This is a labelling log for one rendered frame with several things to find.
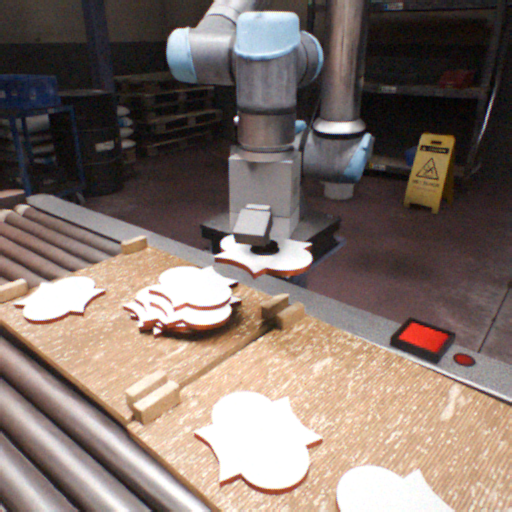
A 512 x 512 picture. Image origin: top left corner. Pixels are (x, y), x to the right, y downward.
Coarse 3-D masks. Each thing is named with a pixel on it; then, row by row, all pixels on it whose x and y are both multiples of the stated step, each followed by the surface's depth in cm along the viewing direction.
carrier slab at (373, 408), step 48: (288, 336) 74; (336, 336) 74; (192, 384) 64; (240, 384) 64; (288, 384) 64; (336, 384) 64; (384, 384) 64; (432, 384) 64; (144, 432) 56; (192, 432) 56; (336, 432) 56; (384, 432) 56; (432, 432) 57; (480, 432) 57; (192, 480) 50; (240, 480) 50; (336, 480) 50; (432, 480) 51; (480, 480) 51
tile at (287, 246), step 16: (224, 240) 71; (288, 240) 71; (224, 256) 66; (240, 256) 66; (256, 256) 66; (272, 256) 66; (288, 256) 66; (304, 256) 66; (256, 272) 62; (272, 272) 63; (288, 272) 63
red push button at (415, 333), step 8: (408, 328) 77; (416, 328) 77; (424, 328) 77; (400, 336) 75; (408, 336) 75; (416, 336) 75; (424, 336) 75; (432, 336) 75; (440, 336) 75; (424, 344) 73; (432, 344) 73; (440, 344) 74
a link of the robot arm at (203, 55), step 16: (224, 0) 72; (240, 0) 72; (256, 0) 75; (208, 16) 70; (224, 16) 70; (176, 32) 69; (192, 32) 68; (208, 32) 67; (224, 32) 66; (176, 48) 68; (192, 48) 67; (208, 48) 66; (224, 48) 65; (176, 64) 69; (192, 64) 68; (208, 64) 67; (224, 64) 66; (192, 80) 70; (208, 80) 69; (224, 80) 68
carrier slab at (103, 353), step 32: (128, 256) 101; (160, 256) 101; (32, 288) 88; (96, 288) 88; (128, 288) 88; (0, 320) 79; (64, 320) 78; (96, 320) 78; (128, 320) 78; (256, 320) 78; (64, 352) 71; (96, 352) 70; (128, 352) 70; (160, 352) 70; (192, 352) 70; (224, 352) 71; (96, 384) 64; (128, 384) 64; (128, 416) 59
